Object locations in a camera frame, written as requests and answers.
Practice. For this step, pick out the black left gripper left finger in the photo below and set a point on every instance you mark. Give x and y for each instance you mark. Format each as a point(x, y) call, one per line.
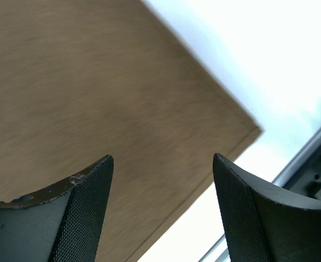
point(61, 222)

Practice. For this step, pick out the aluminium frame rail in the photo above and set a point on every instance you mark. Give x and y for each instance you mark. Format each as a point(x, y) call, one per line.
point(302, 175)

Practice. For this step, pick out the brown cloth napkin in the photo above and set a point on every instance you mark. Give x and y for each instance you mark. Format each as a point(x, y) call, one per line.
point(83, 79)

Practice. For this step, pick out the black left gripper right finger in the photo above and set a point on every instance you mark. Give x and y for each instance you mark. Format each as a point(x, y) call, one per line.
point(262, 221)

